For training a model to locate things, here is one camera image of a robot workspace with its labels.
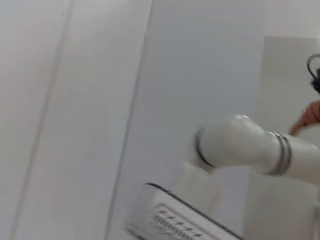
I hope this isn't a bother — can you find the white vented housing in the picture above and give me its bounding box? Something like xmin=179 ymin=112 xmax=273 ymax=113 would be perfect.
xmin=123 ymin=182 xmax=247 ymax=240

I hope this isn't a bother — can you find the orange-brown rounded object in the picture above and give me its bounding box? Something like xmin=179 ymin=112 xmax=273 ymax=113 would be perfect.
xmin=289 ymin=99 xmax=320 ymax=136

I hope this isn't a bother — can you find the black looped cable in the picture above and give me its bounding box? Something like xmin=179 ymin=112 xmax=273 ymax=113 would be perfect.
xmin=306 ymin=53 xmax=320 ymax=95

